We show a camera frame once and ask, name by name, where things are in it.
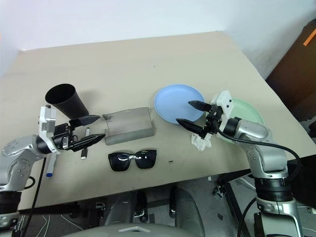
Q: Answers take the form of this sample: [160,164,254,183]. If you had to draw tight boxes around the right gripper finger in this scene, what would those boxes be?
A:
[188,100,213,112]
[175,118,206,136]

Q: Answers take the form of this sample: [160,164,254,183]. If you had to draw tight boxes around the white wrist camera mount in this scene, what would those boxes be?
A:
[37,105,61,155]
[210,90,234,133]

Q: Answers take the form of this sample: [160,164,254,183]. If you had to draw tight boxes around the grey rounded robot shell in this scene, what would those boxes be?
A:
[172,188,206,237]
[104,192,139,226]

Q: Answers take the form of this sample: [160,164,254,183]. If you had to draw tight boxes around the black tapered pen cup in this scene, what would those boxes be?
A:
[44,83,90,120]

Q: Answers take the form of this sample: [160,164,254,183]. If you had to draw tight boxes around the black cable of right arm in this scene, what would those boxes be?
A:
[216,129,304,237]

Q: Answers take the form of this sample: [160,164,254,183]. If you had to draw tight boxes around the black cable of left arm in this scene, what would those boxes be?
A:
[26,157,48,237]

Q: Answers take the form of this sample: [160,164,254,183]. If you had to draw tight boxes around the white tissue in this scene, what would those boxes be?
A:
[190,133,213,152]

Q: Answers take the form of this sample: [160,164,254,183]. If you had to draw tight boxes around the black table frame bar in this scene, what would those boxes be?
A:
[217,170,253,237]

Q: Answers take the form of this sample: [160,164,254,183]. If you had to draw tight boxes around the orange tape strip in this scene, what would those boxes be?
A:
[302,31,316,46]

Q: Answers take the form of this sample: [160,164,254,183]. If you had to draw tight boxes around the white marker with blue cap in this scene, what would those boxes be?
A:
[45,153,57,178]

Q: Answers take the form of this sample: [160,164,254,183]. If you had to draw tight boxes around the light green plate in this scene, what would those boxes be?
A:
[220,97,265,144]

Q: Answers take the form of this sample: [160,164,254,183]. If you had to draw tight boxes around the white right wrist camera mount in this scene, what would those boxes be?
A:
[210,90,234,133]

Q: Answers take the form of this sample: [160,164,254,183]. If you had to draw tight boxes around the black sunglasses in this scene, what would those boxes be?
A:
[108,148,158,172]

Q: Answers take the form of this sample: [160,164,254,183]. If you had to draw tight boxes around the light blue plate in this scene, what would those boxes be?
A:
[154,83,206,125]

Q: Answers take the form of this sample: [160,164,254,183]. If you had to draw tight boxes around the brown wooden cabinet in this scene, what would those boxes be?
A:
[265,18,316,122]

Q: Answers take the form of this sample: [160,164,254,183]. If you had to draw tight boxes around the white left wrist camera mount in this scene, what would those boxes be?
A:
[37,105,61,155]

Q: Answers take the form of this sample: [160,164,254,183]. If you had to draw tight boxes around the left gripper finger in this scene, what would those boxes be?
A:
[68,133,107,152]
[70,115,101,127]

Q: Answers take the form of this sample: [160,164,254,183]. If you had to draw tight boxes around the white marker with black cap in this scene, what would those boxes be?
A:
[80,126,91,160]

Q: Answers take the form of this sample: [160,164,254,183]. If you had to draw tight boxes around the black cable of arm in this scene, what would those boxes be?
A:
[216,129,304,237]
[26,157,48,237]

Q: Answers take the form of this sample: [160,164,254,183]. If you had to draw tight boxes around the grey robot torso top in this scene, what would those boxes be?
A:
[61,221,190,237]

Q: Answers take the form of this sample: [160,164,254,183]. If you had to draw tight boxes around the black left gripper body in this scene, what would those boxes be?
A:
[51,118,80,151]

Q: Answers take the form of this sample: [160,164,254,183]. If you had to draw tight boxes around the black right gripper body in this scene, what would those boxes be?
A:
[200,102,224,142]

